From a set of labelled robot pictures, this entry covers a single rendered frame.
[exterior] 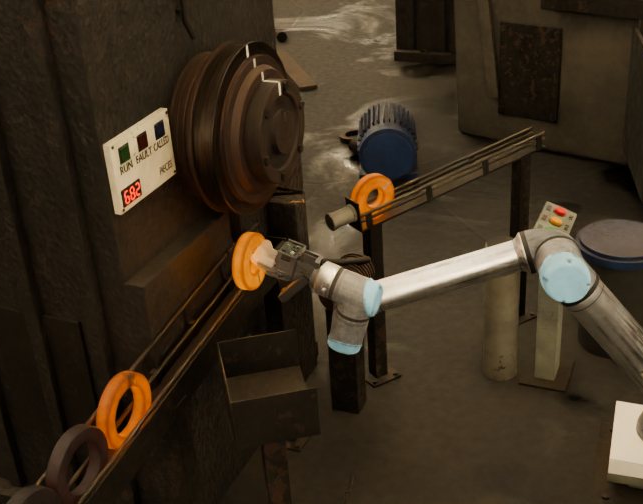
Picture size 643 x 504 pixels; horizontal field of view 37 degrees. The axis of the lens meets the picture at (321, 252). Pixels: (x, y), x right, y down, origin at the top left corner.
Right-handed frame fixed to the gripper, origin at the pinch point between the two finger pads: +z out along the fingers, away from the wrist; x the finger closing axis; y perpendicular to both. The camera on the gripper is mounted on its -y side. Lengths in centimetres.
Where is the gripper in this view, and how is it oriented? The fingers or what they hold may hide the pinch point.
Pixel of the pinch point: (250, 254)
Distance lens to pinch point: 258.7
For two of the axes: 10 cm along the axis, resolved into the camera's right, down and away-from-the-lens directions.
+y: 1.9, -8.1, -5.6
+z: -9.0, -3.7, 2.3
